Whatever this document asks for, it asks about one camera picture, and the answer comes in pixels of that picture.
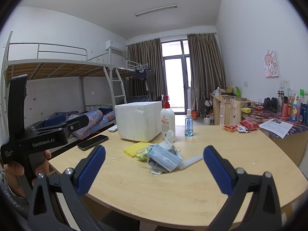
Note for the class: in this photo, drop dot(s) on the ceiling tube light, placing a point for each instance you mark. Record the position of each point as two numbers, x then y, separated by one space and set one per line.
154 10

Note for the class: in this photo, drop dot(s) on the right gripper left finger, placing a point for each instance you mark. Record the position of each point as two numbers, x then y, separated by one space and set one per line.
72 183

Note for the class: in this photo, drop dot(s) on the red snack packet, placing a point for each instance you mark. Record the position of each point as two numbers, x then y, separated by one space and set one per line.
230 128

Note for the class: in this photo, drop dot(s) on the red wrapped snack pack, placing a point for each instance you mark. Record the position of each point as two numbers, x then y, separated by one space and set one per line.
249 124

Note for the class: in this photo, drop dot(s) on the blue surgical masks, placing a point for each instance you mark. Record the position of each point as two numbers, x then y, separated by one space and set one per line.
168 160

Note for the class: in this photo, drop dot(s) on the person's left hand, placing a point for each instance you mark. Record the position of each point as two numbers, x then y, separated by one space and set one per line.
14 169

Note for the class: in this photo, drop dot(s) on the black smartphone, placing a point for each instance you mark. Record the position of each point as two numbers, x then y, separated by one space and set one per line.
92 142

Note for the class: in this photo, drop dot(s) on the wooden desk with drawers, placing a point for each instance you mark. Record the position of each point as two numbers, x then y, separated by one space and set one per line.
221 108

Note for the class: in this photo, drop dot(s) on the white tissue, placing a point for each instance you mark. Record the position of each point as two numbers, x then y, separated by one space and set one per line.
167 143

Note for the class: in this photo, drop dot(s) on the white styrofoam box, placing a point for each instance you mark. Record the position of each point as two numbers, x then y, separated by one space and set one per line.
138 121

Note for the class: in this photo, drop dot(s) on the left brown curtain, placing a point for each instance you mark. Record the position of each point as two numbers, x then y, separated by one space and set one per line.
149 77

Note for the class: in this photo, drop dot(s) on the black headphones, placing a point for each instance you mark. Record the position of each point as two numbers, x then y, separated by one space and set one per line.
271 104

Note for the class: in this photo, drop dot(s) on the green tissue packet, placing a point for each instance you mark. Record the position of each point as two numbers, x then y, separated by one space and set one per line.
142 154

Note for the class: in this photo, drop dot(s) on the metal bunk bed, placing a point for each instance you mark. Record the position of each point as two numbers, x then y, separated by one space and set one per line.
64 61

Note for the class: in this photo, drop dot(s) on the anime wall poster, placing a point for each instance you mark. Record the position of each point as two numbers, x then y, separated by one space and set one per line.
270 65

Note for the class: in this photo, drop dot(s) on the yellow foam net sleeve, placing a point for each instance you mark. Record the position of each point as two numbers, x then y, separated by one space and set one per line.
132 150

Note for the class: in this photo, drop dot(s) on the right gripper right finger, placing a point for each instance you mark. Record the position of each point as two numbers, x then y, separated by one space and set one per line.
263 212

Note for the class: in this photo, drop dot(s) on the white foam strip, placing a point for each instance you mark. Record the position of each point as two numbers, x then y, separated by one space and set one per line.
186 163

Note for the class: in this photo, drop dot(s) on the brown curtain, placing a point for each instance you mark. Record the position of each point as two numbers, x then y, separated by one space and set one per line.
207 69
149 77

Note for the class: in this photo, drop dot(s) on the white thermos jug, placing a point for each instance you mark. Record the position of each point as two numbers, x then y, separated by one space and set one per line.
207 120

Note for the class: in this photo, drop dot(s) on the right brown curtain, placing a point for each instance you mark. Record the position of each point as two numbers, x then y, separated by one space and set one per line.
207 69

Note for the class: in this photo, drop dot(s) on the wooden smiley chair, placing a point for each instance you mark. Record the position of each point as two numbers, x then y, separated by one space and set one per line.
235 112

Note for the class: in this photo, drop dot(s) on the white lotion pump bottle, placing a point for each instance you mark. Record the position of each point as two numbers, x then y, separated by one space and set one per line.
167 120

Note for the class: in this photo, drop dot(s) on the toiletry bottles cluster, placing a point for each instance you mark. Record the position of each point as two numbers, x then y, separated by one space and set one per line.
292 105

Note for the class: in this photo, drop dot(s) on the grey sock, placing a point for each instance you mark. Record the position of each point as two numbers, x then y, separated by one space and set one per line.
156 169

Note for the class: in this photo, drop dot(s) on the white remote control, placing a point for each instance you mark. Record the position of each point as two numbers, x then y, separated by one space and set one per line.
113 128

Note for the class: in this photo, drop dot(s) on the glass balcony door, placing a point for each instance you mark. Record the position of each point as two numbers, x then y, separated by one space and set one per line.
177 66

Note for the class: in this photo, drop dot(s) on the blue spray bottle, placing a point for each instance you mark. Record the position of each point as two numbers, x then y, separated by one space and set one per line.
189 124

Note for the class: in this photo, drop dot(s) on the white air conditioner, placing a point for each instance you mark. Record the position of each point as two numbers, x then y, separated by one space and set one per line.
114 46

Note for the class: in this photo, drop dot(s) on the printed paper sheet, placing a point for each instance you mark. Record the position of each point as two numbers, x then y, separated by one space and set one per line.
279 129

